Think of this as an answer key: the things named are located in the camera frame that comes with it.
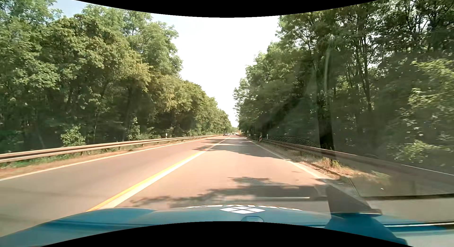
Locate road markings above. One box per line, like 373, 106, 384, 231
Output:
0, 135, 330, 212

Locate grey asphalt road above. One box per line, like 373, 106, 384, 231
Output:
0, 134, 355, 237

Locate car's own bonnet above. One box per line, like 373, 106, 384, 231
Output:
0, 204, 454, 247

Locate metal guard rail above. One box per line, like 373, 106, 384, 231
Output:
0, 134, 224, 164
245, 134, 454, 185

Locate wood of green trees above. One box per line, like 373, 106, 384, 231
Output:
233, 0, 454, 173
0, 0, 233, 155

